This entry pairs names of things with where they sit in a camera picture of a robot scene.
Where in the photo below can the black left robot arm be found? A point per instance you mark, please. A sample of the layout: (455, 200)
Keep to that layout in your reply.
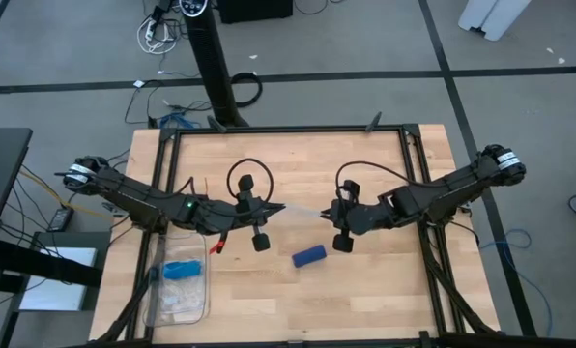
(138, 198)

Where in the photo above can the black power adapter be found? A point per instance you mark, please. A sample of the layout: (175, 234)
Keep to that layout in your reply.
(61, 219)

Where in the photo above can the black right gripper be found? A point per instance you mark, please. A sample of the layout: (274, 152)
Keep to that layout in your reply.
(365, 217)

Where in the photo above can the clear plastic tub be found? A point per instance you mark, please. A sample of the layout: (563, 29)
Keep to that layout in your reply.
(181, 299)

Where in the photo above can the white panel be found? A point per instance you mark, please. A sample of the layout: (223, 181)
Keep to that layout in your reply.
(56, 280)

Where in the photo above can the black desk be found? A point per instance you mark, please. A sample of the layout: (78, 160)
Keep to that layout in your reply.
(3, 169)

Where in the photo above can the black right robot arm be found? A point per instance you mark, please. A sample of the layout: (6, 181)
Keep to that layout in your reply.
(438, 193)

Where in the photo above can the black tower fan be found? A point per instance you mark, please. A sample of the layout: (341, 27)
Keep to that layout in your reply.
(215, 72)

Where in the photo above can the black box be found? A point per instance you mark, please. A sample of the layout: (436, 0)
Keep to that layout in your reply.
(254, 9)

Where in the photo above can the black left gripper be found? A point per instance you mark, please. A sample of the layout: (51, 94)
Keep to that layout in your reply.
(230, 215)

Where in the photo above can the blue bandage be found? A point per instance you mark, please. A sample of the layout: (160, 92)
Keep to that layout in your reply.
(309, 256)
(181, 269)

